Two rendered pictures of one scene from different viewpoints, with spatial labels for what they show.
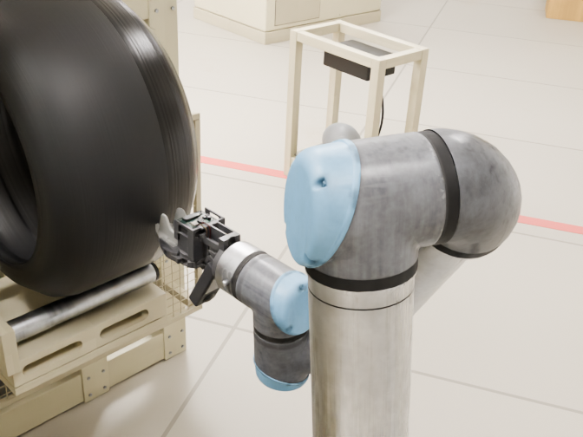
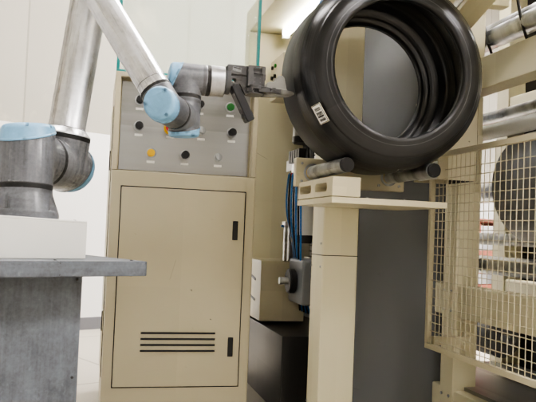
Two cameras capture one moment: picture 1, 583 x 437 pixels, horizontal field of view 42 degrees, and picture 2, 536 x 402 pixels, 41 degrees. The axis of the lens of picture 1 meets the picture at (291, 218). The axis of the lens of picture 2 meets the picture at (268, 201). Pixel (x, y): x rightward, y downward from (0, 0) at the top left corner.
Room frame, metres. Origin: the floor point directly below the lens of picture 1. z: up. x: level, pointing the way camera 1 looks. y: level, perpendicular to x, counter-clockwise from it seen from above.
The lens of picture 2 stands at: (2.31, -1.60, 0.70)
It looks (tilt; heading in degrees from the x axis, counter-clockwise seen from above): 2 degrees up; 123
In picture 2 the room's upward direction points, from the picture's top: 2 degrees clockwise
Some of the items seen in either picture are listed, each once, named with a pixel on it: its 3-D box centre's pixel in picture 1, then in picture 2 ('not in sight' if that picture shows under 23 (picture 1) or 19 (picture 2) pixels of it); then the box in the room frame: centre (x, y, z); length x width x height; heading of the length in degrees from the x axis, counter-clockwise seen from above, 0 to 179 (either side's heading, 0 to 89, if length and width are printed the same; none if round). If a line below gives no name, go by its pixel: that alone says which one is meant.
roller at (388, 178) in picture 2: not in sight; (409, 174); (1.44, 0.62, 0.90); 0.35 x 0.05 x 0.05; 136
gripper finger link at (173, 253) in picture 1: (178, 249); not in sight; (1.13, 0.20, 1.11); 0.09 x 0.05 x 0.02; 46
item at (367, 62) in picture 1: (350, 115); not in sight; (3.62, -0.28, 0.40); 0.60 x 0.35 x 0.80; 43
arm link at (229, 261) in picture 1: (240, 270); (217, 81); (1.05, 0.08, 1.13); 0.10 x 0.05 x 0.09; 136
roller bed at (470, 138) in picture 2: not in sight; (445, 141); (1.44, 0.94, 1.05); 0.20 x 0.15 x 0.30; 136
